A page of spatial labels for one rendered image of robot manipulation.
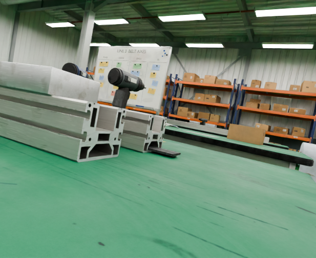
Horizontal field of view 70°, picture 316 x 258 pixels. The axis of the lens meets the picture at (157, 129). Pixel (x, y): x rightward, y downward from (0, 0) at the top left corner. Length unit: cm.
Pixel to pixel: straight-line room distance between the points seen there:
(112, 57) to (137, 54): 53
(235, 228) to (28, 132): 32
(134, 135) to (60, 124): 20
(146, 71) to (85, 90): 334
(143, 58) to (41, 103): 349
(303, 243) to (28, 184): 24
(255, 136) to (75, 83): 199
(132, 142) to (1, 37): 1295
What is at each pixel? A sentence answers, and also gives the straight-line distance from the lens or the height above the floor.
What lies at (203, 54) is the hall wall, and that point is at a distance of 1197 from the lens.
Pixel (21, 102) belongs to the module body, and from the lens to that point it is 44.
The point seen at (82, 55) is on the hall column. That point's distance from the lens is 914.
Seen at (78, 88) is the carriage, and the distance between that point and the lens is 41.
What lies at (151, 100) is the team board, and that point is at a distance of 358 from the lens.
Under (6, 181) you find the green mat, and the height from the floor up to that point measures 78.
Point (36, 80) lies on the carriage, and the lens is 39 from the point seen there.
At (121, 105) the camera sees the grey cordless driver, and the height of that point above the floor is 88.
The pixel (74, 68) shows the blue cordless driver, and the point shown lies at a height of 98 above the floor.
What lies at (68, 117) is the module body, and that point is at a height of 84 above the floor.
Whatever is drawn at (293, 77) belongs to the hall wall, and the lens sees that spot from 1101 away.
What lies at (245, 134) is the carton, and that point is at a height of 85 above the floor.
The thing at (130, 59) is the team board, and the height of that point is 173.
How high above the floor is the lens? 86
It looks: 3 degrees down
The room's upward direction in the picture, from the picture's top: 11 degrees clockwise
